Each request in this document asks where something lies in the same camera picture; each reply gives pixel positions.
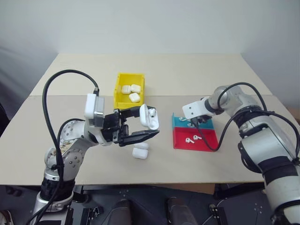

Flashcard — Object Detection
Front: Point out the teal plastic tray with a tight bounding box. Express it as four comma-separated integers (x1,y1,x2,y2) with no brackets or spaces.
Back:
171,112,215,130

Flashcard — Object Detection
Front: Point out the red plastic tray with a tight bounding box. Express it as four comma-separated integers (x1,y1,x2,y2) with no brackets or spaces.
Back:
172,127,219,152

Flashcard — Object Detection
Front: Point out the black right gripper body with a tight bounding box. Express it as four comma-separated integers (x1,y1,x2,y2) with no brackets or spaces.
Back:
196,114,211,124

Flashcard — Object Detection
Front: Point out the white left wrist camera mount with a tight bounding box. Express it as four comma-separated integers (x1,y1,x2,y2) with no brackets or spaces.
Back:
84,93,105,128

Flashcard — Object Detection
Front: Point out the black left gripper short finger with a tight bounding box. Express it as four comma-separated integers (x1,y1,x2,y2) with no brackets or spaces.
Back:
120,106,142,118

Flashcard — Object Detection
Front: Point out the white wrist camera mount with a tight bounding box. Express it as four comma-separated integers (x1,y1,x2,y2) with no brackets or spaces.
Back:
182,97,212,120
84,93,105,128

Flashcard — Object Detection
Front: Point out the white shoe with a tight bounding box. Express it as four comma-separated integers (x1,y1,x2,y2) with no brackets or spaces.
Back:
0,210,14,225

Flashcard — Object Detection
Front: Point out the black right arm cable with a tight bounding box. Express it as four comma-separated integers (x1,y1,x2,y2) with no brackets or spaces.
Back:
191,82,300,165

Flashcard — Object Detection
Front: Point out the yellow plastic bin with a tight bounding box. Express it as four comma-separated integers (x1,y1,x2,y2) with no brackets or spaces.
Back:
113,72,146,111

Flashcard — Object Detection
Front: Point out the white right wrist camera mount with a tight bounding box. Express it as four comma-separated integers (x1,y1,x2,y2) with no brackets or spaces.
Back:
182,97,212,120

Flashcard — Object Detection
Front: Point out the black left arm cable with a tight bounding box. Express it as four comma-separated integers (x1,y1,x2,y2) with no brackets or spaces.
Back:
25,69,100,225

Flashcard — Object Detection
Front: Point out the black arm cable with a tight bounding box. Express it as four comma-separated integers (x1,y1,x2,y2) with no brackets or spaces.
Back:
191,82,300,165
25,69,100,225

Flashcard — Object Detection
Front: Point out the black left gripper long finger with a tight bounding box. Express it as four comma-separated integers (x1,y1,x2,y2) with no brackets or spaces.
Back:
118,130,161,148

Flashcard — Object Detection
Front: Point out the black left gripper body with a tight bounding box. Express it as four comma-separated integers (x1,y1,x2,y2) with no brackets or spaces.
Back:
101,109,130,147

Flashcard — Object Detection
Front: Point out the dark rounded shape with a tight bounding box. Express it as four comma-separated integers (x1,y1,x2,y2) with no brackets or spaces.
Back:
166,197,199,225
106,198,132,225

